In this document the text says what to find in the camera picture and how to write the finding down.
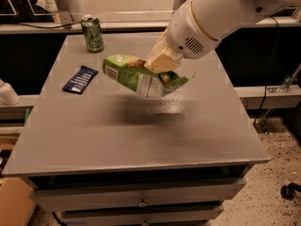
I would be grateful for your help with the green rice chip bag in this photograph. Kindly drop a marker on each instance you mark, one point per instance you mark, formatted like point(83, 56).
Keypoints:
point(129, 71)

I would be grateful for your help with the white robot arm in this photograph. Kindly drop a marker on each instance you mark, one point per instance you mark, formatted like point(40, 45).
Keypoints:
point(198, 26)

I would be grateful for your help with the grey drawer cabinet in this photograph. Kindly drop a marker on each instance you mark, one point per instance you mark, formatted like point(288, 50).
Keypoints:
point(111, 136)

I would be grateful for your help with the lower grey drawer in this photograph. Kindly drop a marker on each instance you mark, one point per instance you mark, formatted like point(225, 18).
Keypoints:
point(143, 216)

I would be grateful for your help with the blue rxbar blueberry wrapper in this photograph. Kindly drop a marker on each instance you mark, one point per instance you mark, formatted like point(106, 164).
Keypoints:
point(78, 83)

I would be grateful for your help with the upper grey drawer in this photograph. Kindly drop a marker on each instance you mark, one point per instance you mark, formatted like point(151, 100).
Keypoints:
point(143, 195)

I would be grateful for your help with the black chair caster wheel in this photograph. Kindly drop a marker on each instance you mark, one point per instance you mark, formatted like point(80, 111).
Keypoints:
point(288, 192)

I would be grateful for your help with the green soda can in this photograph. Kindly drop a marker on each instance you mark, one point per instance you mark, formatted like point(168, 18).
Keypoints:
point(92, 33)

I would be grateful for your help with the metal angled bracket post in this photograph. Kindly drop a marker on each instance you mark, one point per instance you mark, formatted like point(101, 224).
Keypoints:
point(68, 12)

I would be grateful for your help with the cardboard box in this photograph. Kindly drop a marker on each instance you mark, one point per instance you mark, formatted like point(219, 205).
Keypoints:
point(16, 208)

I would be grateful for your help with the grey drawer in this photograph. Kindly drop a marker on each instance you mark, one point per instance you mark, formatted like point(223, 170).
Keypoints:
point(143, 195)
point(143, 216)

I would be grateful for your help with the metal floor bracket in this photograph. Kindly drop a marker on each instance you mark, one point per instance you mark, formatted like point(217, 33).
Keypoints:
point(288, 80)

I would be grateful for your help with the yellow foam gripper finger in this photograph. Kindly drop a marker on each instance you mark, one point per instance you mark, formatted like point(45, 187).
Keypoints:
point(163, 61)
point(160, 49)

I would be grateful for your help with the white pipe fitting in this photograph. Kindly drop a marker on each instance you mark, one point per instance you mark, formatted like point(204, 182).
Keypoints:
point(8, 95)

